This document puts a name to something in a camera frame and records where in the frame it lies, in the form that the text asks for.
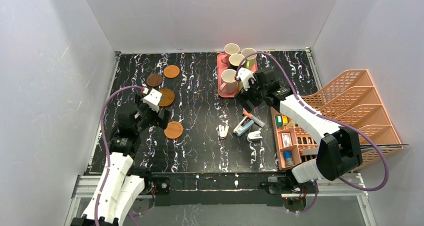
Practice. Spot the pink mug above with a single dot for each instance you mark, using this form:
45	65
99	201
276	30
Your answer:
229	84
229	49

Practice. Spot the pink mug front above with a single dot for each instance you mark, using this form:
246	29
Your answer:
229	84

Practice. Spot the orange grey marker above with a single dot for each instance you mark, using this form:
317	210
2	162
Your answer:
255	119

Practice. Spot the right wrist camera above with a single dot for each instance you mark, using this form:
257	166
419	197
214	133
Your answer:
244	75

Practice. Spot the brown saucer coaster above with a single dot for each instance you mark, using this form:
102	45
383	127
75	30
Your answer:
168	97

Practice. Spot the dark brown coaster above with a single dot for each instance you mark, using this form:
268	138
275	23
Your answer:
154	80

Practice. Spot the blue stamp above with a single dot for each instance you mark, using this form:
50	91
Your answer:
288	158

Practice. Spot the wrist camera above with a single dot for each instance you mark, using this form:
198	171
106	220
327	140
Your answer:
152	98
244	75

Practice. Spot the orange wooden coaster front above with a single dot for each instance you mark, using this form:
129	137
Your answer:
174	130

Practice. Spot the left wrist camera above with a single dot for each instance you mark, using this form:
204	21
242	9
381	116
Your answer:
152	98

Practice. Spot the dark brown mug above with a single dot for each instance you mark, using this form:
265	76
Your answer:
234	60

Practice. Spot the green mug rear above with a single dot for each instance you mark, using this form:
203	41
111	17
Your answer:
251	57

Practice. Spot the green eraser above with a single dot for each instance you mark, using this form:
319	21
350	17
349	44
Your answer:
278	121

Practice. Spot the small white stapler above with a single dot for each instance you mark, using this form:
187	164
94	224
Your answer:
223	131

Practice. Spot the light orange coaster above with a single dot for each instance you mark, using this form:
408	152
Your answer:
171	71

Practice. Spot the pink tray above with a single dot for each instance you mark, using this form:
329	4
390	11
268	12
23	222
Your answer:
220	68

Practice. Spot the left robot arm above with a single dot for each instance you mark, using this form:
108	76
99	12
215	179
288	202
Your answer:
121	182

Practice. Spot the orange file organizer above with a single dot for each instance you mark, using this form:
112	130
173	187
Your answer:
352	98

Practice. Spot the white stapler right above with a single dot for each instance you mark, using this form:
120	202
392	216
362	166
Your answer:
255	136

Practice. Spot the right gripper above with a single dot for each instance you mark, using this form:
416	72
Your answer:
247	93

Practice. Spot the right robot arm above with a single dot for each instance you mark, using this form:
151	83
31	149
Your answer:
339	149

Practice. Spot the pink mug rear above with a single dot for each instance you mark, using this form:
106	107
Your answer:
229	49

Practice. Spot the blue white stapler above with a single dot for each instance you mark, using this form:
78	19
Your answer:
243	126

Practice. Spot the white red card box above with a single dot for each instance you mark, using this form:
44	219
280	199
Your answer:
286	139

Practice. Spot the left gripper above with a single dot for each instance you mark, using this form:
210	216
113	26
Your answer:
156	117

